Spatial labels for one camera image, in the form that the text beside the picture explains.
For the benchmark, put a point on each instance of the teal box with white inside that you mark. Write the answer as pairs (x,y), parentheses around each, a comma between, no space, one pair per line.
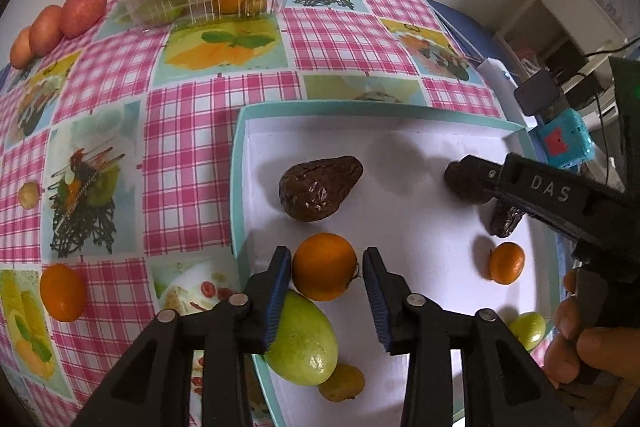
(415,207)

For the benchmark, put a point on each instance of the round green apple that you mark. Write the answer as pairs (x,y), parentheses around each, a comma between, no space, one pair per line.
(529,329)

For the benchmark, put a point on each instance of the dark brown avocado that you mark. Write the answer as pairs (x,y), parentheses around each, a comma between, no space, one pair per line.
(504,222)
(462,189)
(320,189)

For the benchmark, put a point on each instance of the white shelf unit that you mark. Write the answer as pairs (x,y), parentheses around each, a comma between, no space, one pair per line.
(575,12)

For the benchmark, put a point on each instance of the orange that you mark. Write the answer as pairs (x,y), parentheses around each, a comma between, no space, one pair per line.
(62,293)
(325,267)

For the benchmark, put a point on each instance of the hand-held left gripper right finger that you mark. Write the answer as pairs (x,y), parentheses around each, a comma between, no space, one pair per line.
(376,302)

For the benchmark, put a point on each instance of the grey square device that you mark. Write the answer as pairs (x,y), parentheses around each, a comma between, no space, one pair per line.
(536,93)

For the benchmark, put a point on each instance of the white plastic device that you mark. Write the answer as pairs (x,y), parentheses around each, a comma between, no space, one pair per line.
(500,82)

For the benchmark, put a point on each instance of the blue toy device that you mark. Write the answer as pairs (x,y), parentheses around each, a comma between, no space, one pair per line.
(565,139)

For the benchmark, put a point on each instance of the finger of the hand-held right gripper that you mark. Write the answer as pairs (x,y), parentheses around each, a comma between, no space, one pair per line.
(550,197)

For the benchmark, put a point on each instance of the person's right hand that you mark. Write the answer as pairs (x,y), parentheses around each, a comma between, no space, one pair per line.
(607,347)

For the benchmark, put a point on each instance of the pale red apple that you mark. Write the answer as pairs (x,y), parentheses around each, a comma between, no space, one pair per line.
(21,49)

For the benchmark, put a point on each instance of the small tan fruit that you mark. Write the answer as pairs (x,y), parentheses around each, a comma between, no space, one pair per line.
(28,195)

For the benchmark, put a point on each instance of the long green mango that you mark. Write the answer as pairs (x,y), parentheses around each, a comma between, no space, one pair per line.
(302,342)

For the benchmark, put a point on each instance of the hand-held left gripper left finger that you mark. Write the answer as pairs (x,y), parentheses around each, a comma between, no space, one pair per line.
(279,297)

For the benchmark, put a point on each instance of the blue tablecloth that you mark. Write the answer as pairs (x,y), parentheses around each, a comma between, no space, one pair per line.
(465,32)

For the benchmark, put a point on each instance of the small tangerine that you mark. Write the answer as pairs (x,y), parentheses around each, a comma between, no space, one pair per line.
(507,263)

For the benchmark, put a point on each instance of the small yellow fruit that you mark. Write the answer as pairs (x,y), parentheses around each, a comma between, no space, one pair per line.
(342,383)

